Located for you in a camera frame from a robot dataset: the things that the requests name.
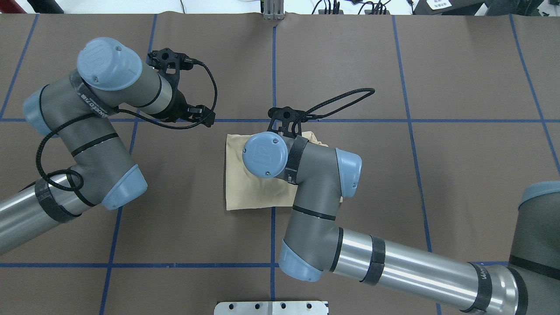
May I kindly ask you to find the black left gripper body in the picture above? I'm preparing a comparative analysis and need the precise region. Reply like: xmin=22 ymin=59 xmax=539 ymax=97
xmin=147 ymin=48 xmax=216 ymax=128

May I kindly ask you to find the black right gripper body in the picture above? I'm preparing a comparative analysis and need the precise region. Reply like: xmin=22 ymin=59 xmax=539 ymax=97
xmin=268 ymin=106 xmax=307 ymax=138

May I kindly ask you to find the cream long-sleeve printed shirt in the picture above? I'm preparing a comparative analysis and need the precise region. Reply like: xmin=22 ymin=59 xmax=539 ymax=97
xmin=226 ymin=130 xmax=329 ymax=211

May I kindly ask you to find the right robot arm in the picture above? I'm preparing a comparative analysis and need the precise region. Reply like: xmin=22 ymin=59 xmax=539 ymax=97
xmin=242 ymin=120 xmax=559 ymax=315

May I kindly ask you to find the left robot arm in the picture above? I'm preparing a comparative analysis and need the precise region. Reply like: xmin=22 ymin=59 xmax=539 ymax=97
xmin=0 ymin=37 xmax=216 ymax=254

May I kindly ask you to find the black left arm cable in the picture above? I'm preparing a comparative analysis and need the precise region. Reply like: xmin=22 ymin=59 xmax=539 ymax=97
xmin=35 ymin=59 xmax=218 ymax=192

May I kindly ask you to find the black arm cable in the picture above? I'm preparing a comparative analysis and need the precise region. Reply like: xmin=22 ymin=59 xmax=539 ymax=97
xmin=304 ymin=87 xmax=376 ymax=120
xmin=35 ymin=59 xmax=218 ymax=192

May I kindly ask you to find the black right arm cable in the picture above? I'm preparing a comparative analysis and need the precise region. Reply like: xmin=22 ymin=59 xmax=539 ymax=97
xmin=304 ymin=87 xmax=376 ymax=120

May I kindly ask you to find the aluminium frame post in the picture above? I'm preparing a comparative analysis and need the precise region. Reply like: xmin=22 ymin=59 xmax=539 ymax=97
xmin=260 ymin=0 xmax=285 ymax=20

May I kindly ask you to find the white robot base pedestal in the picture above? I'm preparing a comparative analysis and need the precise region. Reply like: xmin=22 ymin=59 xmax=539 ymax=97
xmin=213 ymin=301 xmax=330 ymax=315

